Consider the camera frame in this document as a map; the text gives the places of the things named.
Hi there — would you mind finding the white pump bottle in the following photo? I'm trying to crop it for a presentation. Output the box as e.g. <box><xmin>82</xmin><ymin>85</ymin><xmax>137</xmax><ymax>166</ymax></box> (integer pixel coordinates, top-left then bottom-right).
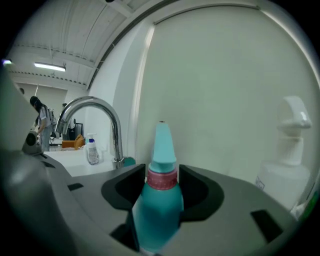
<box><xmin>254</xmin><ymin>95</ymin><xmax>313</xmax><ymax>213</ymax></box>

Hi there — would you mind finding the ceiling tube light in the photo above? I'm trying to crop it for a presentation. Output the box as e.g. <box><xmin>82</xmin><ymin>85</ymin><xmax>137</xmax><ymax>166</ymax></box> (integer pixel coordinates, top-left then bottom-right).
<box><xmin>34</xmin><ymin>62</ymin><xmax>67</xmax><ymax>73</ymax></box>

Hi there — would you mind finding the teal spray bottle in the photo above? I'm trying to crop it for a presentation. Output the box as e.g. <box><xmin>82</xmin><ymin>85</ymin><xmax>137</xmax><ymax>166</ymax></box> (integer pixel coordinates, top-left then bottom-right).
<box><xmin>131</xmin><ymin>120</ymin><xmax>185</xmax><ymax>254</ymax></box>

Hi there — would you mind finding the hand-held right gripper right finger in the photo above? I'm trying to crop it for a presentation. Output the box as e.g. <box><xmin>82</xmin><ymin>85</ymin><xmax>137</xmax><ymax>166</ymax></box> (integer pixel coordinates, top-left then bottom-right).
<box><xmin>159</xmin><ymin>164</ymin><xmax>302</xmax><ymax>256</ymax></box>

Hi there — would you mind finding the small clear pump bottle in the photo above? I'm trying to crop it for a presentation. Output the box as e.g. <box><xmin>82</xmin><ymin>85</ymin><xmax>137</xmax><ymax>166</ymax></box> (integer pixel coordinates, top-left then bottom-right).
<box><xmin>85</xmin><ymin>132</ymin><xmax>101</xmax><ymax>166</ymax></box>

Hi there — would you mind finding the orange chair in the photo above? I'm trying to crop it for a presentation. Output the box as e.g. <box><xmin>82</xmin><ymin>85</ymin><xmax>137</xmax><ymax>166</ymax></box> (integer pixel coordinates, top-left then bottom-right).
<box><xmin>61</xmin><ymin>134</ymin><xmax>86</xmax><ymax>151</ymax></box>

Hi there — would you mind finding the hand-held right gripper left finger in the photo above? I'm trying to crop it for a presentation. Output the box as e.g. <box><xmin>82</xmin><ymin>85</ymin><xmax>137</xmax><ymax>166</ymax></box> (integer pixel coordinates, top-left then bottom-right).
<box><xmin>1</xmin><ymin>149</ymin><xmax>146</xmax><ymax>256</ymax></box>

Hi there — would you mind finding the chrome curved faucet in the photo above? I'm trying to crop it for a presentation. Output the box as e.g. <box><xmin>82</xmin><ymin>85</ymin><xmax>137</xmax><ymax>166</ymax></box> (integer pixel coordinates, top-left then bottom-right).
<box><xmin>54</xmin><ymin>96</ymin><xmax>126</xmax><ymax>170</ymax></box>

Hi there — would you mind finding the teal round object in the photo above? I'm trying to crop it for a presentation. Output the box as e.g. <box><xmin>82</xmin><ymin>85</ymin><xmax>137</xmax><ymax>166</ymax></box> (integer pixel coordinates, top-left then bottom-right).
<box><xmin>122</xmin><ymin>156</ymin><xmax>137</xmax><ymax>168</ymax></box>

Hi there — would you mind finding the grey device with round lens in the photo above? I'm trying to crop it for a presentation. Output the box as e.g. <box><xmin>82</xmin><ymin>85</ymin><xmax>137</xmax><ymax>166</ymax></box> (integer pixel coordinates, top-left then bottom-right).
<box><xmin>21</xmin><ymin>124</ymin><xmax>45</xmax><ymax>156</ymax></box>

